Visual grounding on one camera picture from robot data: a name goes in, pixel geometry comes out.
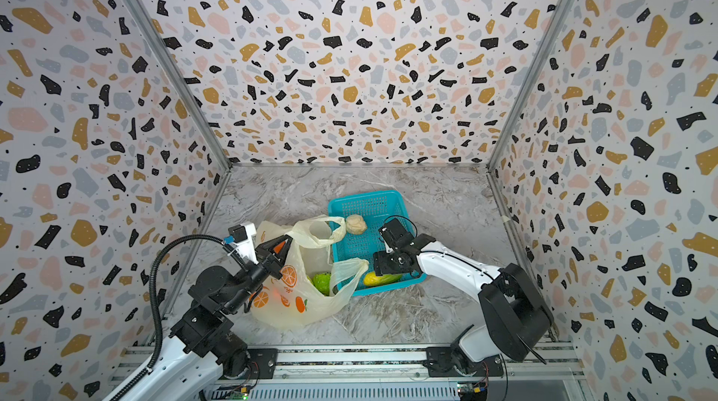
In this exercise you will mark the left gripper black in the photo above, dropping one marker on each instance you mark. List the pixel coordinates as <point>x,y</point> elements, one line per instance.
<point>268,261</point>

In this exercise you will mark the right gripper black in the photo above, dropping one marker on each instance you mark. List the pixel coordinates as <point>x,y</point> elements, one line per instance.
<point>390,258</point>

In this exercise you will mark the green yellow mango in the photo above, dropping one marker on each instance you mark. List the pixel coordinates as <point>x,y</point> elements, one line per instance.
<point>371,279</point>

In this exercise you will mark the yellow plastic bag orange prints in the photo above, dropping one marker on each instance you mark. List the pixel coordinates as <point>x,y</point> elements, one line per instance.
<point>293,302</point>

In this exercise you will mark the beige garlic bulb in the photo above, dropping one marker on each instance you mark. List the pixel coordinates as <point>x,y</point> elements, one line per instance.
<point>356,225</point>

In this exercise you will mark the green apple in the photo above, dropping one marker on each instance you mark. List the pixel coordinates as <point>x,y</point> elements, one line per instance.
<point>322,283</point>

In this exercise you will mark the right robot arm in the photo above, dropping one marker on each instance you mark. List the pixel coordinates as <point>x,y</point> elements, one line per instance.
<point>516,317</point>

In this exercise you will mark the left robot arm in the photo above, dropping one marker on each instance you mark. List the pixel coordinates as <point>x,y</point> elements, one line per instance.
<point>201,349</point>

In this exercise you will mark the teal plastic basket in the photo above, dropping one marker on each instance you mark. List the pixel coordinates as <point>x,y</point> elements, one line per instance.
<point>376,209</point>

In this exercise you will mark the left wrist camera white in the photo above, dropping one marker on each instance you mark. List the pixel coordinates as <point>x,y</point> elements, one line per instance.
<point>239,244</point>

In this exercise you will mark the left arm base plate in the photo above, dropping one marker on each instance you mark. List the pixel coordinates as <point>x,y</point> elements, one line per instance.
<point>251,364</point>

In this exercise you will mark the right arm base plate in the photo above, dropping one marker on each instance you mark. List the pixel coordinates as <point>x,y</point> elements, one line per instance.
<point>448,362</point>

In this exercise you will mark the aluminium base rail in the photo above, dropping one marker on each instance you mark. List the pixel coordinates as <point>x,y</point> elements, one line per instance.
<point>393,372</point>

